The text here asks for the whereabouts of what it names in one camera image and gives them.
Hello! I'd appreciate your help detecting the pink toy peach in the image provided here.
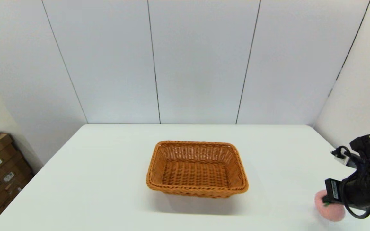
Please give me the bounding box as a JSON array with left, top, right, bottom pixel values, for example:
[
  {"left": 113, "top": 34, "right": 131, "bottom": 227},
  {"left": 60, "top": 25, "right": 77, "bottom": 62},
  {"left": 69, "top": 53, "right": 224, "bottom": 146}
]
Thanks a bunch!
[{"left": 314, "top": 189, "right": 346, "bottom": 222}]

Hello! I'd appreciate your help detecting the orange woven wicker basket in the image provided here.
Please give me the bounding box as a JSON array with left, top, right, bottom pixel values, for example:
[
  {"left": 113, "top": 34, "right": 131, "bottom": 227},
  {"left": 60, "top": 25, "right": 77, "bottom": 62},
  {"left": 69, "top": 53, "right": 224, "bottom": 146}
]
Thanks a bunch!
[{"left": 146, "top": 140, "right": 249, "bottom": 199}]

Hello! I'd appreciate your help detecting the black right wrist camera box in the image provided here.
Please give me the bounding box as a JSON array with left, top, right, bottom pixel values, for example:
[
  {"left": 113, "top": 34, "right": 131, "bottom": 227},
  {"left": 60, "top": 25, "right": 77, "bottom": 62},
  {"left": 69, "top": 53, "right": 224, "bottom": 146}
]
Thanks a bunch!
[{"left": 324, "top": 178, "right": 343, "bottom": 204}]

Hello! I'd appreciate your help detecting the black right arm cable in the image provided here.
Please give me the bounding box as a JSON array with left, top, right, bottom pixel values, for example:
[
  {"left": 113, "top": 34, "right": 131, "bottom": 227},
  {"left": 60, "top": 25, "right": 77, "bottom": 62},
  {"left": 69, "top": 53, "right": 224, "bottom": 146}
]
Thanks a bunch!
[{"left": 331, "top": 146, "right": 370, "bottom": 222}]

